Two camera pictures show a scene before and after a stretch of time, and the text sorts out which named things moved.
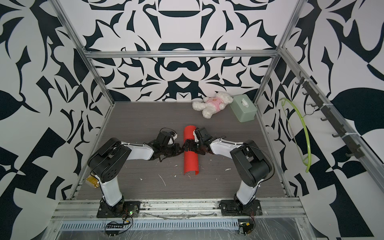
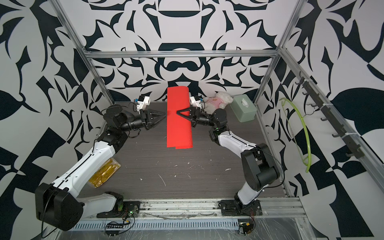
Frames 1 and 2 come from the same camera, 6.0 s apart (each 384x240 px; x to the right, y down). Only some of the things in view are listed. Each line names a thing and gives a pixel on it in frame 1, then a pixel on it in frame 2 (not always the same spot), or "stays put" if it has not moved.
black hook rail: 312,91 stays put
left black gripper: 177,147 to 147,119
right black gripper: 191,147 to 194,117
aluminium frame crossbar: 181,53 stays put
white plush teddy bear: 212,105 stays put
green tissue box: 244,107 stays put
